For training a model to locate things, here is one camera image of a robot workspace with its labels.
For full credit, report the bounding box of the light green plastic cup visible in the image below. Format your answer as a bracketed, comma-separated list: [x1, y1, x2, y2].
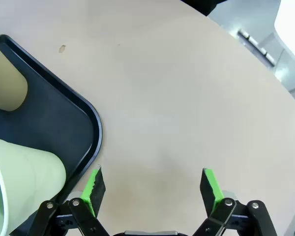
[0, 136, 66, 236]

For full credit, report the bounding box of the black plastic serving tray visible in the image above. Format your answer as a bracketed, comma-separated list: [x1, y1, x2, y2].
[0, 34, 103, 236]

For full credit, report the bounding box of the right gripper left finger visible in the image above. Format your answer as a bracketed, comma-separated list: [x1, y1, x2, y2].
[30, 166, 109, 236]

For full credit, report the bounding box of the large white table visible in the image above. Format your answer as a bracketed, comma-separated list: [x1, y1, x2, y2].
[274, 0, 295, 59]

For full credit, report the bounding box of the brown plastic cup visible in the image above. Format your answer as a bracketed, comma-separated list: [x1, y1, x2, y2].
[0, 39, 29, 112]

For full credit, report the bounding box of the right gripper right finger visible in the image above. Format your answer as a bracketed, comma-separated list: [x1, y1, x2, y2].
[193, 168, 277, 236]

